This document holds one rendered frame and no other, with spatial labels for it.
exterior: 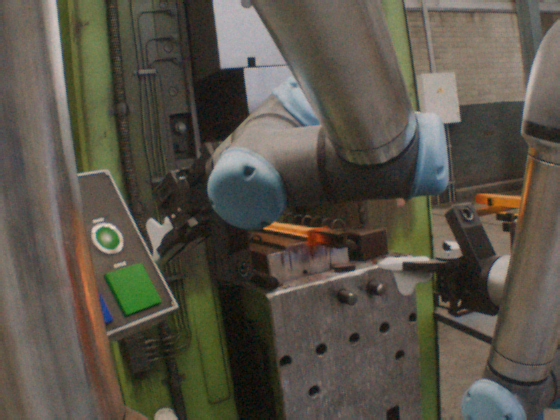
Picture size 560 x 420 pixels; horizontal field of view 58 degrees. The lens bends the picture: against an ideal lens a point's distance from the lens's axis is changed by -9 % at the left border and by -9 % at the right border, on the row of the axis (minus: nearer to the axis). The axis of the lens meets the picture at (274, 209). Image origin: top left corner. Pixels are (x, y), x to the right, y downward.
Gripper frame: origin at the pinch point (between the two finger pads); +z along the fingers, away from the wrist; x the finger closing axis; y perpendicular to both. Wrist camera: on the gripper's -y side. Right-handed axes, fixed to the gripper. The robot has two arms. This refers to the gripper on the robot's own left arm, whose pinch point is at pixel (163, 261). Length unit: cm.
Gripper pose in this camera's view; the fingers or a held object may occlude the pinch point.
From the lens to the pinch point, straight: 81.5
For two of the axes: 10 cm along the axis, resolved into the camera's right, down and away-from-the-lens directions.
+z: -6.2, 5.1, 5.9
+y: -5.0, -8.4, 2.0
